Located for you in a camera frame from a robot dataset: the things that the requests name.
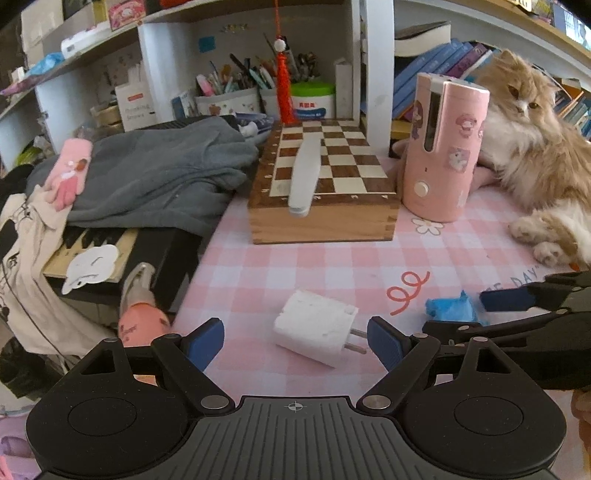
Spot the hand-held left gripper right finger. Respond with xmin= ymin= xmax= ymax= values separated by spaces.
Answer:
xmin=356 ymin=316 xmax=520 ymax=412

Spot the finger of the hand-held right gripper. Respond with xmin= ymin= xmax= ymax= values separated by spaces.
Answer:
xmin=479 ymin=271 xmax=591 ymax=315
xmin=422 ymin=307 xmax=591 ymax=344

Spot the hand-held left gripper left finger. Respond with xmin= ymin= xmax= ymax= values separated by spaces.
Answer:
xmin=71 ymin=318 xmax=234 ymax=414

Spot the blue wrapper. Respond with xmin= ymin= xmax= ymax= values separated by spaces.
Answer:
xmin=425 ymin=290 xmax=481 ymax=324

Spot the white charger plug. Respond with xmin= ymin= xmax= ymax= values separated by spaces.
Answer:
xmin=272 ymin=289 xmax=369 ymax=368

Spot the pink bottle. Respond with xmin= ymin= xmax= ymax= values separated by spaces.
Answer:
xmin=117 ymin=262 xmax=172 ymax=347

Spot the black piano keyboard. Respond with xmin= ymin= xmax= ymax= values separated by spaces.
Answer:
xmin=44 ymin=224 xmax=204 ymax=312

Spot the pink cylindrical appliance with stickers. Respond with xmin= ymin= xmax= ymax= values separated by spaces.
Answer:
xmin=403 ymin=72 xmax=491 ymax=223

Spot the wooden chess box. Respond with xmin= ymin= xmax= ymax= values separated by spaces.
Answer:
xmin=247 ymin=119 xmax=402 ymax=245

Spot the white cloud-shaped card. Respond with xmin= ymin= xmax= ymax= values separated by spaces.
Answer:
xmin=61 ymin=244 xmax=120 ymax=295

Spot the orange and white cat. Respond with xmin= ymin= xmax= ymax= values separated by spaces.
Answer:
xmin=475 ymin=48 xmax=591 ymax=268

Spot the grey hoodie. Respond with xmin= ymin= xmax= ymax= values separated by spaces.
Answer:
xmin=25 ymin=115 xmax=259 ymax=238

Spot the white folding plastic case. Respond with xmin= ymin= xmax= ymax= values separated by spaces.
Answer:
xmin=287 ymin=131 xmax=324 ymax=217

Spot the cream cloth bag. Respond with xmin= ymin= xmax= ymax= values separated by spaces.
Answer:
xmin=0 ymin=194 xmax=116 ymax=356

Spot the pink bear plush glove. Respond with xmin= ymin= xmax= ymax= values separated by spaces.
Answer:
xmin=46 ymin=138 xmax=93 ymax=210

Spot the white pen holder with bears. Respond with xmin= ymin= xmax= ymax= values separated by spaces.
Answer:
xmin=194 ymin=85 xmax=260 ymax=117

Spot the row of books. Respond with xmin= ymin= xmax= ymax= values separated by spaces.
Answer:
xmin=392 ymin=21 xmax=591 ymax=139

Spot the white jar with green lid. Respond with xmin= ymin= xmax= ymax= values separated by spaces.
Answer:
xmin=290 ymin=82 xmax=336 ymax=121

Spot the white printed box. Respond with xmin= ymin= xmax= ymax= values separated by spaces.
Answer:
xmin=115 ymin=80 xmax=157 ymax=132

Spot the white carton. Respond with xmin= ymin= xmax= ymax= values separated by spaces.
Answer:
xmin=333 ymin=58 xmax=354 ymax=120

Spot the red tassel ornament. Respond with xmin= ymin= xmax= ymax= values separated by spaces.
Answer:
xmin=272 ymin=0 xmax=296 ymax=125

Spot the white bookshelf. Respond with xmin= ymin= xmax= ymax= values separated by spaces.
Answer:
xmin=0 ymin=0 xmax=591 ymax=162

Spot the smartphone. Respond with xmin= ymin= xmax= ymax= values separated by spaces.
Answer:
xmin=551 ymin=2 xmax=591 ymax=46

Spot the blue plastic packet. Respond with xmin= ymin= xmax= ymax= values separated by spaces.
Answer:
xmin=25 ymin=52 xmax=65 ymax=79

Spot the pink tissue box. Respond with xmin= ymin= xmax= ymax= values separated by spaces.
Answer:
xmin=108 ymin=0 xmax=147 ymax=27

